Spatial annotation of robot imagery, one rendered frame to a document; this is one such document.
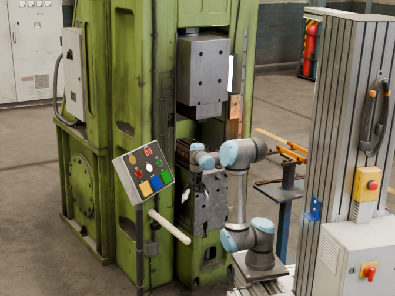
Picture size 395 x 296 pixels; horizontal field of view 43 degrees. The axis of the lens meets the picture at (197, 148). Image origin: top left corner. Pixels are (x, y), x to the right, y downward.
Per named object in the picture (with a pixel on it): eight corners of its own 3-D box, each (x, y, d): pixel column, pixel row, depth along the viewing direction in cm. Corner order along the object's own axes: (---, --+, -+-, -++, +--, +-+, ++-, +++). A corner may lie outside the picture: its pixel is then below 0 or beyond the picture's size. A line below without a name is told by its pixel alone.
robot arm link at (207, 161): (222, 155, 260) (213, 148, 270) (202, 158, 256) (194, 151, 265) (221, 169, 263) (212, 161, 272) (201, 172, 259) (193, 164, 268)
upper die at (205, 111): (221, 115, 328) (221, 101, 325) (196, 120, 318) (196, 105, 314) (186, 101, 361) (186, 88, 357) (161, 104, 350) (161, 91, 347)
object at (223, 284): (254, 288, 364) (254, 287, 363) (187, 317, 332) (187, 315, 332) (221, 262, 394) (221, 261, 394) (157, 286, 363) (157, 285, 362)
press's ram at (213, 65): (238, 98, 332) (241, 37, 319) (189, 106, 312) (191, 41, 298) (201, 86, 365) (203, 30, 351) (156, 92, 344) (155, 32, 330)
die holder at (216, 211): (237, 222, 359) (241, 164, 344) (193, 236, 339) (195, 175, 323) (193, 193, 402) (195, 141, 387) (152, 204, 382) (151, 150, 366)
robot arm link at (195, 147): (194, 147, 265) (187, 143, 272) (193, 167, 269) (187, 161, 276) (207, 145, 268) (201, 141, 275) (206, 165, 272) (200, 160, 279)
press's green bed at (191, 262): (233, 278, 376) (237, 222, 359) (191, 294, 355) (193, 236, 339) (192, 244, 418) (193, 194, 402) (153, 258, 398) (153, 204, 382)
